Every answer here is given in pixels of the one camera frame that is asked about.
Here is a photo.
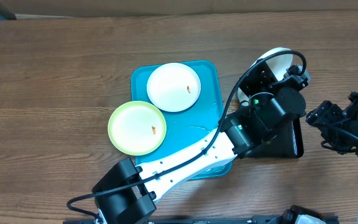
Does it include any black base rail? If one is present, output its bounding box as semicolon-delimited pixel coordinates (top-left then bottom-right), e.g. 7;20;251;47
62;215;340;224

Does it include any white plate top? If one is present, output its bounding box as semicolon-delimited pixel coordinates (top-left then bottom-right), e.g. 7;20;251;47
147;63;201;113

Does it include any black water tray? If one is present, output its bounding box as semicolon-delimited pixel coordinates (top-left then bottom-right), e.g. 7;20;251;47
239;93;305;159

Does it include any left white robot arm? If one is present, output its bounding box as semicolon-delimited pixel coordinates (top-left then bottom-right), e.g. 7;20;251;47
92;59;310;223

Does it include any white plate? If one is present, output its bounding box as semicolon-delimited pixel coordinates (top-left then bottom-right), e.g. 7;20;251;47
147;63;201;113
237;47;293;106

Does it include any teal plastic tray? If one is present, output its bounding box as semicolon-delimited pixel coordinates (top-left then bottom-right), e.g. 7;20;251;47
131;60;232;180

